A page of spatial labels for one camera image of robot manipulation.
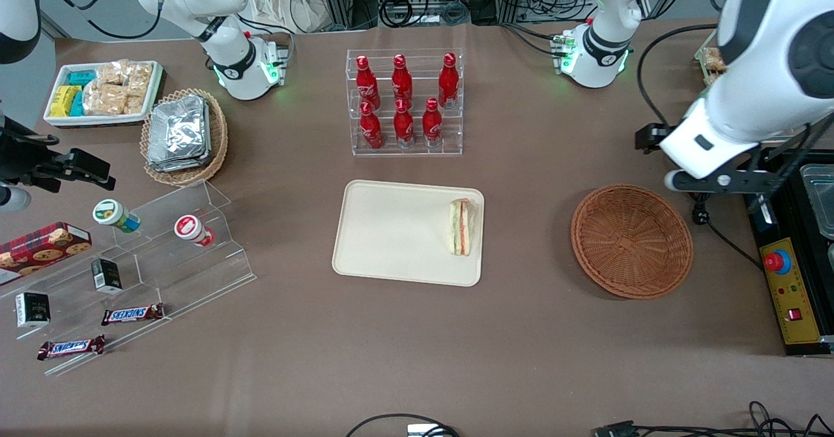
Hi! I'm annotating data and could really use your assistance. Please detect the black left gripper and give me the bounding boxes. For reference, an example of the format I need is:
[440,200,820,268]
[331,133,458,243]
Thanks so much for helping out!
[636,124,683,155]

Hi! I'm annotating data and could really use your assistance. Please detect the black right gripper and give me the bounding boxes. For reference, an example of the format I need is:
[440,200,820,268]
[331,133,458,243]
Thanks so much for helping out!
[0,117,117,192]

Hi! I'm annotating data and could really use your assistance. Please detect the triangle sandwich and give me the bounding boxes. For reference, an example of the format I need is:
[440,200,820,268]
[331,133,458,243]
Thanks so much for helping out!
[448,198,479,257]

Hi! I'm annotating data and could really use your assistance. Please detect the white rectangular snack tray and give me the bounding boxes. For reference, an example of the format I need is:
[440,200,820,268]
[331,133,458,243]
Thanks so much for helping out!
[43,61,165,128]

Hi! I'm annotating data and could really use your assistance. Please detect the oval light wicker basket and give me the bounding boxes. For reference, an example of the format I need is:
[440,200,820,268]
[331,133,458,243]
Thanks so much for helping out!
[139,88,229,187]

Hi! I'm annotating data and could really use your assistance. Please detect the round brown wicker basket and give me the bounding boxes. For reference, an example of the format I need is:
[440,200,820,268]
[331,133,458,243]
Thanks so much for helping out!
[570,184,694,300]

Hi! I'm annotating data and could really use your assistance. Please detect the beige rectangular tray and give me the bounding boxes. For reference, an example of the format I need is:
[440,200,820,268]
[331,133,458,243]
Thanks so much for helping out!
[332,179,485,287]

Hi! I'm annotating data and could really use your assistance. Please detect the green lid drink cup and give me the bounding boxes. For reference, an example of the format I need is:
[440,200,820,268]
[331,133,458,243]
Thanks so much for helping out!
[92,199,141,234]

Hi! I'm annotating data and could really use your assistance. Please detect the clear rice cracker bag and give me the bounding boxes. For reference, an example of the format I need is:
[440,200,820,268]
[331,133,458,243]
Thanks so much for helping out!
[123,85,148,116]
[96,59,130,87]
[83,83,128,116]
[126,63,154,91]

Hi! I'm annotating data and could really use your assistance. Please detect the red cookie box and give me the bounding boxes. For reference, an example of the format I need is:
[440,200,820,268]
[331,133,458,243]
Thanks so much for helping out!
[0,221,93,287]

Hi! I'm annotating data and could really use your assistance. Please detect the silver foil packet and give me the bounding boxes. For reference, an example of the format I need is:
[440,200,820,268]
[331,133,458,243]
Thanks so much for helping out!
[147,98,213,173]
[148,95,209,164]

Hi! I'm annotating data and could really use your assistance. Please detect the small black carton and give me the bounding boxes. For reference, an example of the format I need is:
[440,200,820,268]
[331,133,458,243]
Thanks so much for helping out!
[91,258,123,294]
[15,292,51,329]

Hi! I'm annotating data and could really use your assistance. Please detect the red lid drink cup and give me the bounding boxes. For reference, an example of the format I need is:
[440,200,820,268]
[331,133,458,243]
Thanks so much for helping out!
[174,214,216,248]

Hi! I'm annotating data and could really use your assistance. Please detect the clear acrylic stepped stand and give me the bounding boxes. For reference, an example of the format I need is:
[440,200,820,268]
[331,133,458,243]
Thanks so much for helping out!
[121,180,257,324]
[0,229,172,378]

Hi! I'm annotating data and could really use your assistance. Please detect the brown snickers bar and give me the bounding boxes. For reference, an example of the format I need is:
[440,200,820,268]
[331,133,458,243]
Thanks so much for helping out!
[37,335,106,361]
[101,303,165,326]

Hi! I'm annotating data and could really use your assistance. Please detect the red emergency stop button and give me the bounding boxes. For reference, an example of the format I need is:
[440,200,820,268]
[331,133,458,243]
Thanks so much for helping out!
[764,249,794,275]

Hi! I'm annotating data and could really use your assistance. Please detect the red cola bottle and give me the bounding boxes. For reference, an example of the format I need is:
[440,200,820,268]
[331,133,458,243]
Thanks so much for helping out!
[422,98,444,148]
[438,53,459,109]
[356,55,381,111]
[392,54,414,109]
[360,102,384,150]
[394,99,416,148]

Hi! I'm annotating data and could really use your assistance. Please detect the black yellow control box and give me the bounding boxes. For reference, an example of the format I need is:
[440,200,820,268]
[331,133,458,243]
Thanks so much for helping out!
[741,149,834,358]

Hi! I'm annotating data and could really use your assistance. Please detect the clear acrylic bottle rack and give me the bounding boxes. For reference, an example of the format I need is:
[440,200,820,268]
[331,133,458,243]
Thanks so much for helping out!
[346,48,464,158]

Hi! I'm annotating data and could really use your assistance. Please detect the beige cloth bag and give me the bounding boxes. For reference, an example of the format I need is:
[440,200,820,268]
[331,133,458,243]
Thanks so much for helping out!
[246,0,327,35]

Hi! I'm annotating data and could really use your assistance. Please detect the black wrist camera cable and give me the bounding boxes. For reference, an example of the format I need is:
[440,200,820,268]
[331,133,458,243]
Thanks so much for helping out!
[637,23,719,129]

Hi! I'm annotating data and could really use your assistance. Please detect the black power cable with plug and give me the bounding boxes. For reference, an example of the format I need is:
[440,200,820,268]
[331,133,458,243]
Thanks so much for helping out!
[688,193,764,270]

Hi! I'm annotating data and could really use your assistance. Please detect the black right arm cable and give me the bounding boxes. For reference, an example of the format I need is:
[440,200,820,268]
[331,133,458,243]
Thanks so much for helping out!
[42,0,164,41]

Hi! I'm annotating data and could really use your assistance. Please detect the black cable connector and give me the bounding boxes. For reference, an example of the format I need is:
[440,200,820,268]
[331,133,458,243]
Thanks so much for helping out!
[592,420,639,437]

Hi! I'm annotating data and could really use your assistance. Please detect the black tangled cables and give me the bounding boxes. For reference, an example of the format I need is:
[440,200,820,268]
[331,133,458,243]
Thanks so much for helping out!
[635,401,834,437]

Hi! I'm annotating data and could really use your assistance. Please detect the black looped cable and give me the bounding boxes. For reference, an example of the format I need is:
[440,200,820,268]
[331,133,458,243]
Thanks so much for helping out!
[344,414,461,437]

